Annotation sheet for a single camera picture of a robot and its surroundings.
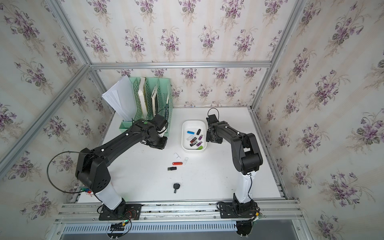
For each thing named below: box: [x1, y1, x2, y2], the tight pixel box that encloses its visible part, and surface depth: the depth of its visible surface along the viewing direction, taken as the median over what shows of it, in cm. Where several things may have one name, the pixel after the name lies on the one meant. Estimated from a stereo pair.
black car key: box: [173, 183, 181, 194], surface depth 80 cm
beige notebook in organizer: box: [151, 86, 158, 117], surface depth 103 cm
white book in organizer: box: [138, 77, 148, 119], surface depth 100 cm
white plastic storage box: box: [181, 120, 208, 153], surface depth 103 cm
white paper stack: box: [101, 75, 137, 122], surface depth 98 cm
